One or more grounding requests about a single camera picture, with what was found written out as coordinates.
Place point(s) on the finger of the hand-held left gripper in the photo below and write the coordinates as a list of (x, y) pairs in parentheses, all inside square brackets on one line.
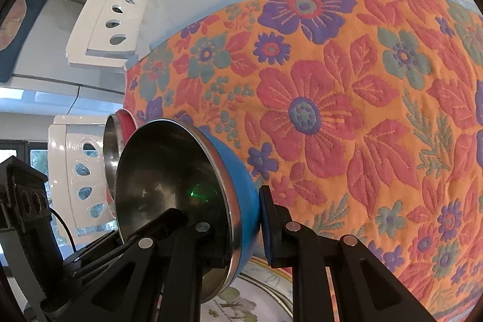
[(162, 224)]

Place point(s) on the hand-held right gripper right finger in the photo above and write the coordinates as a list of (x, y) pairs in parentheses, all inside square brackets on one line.
[(267, 227)]

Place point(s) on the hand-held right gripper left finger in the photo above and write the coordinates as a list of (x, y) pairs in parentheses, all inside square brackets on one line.
[(211, 244)]

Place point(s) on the blue steel bowl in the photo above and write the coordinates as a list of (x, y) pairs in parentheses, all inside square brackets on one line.
[(169, 171)]

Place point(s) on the white chair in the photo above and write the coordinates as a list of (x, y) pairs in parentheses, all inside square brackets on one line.
[(68, 163), (102, 24)]

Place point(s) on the red steel bowl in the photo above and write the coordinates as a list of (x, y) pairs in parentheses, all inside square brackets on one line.
[(113, 152)]

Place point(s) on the floral orange tablecloth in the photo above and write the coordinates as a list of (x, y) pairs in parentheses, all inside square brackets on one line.
[(339, 118)]

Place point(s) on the dark window frame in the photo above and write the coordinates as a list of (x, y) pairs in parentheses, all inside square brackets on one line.
[(22, 148)]

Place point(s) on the blue wall picture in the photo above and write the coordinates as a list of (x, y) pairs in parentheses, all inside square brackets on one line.
[(19, 24)]

